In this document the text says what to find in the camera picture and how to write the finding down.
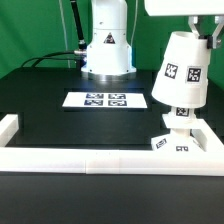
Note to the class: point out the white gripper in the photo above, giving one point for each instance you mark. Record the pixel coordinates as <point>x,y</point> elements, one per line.
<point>192,8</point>

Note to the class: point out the white foam fence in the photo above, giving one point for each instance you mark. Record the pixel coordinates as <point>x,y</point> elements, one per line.
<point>208,162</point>

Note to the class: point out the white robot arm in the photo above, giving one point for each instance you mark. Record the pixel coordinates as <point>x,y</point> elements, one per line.
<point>109,53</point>

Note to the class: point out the white tag sheet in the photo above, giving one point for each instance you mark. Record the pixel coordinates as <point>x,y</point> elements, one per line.
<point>104,100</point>

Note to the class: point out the white lamp bulb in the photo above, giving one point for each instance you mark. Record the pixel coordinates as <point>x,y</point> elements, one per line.
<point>182,112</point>

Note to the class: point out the white lamp shade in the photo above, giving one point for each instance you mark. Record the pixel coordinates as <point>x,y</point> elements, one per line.
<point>182,79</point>

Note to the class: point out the white lamp base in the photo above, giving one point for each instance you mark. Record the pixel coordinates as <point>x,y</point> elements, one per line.
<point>179,138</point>

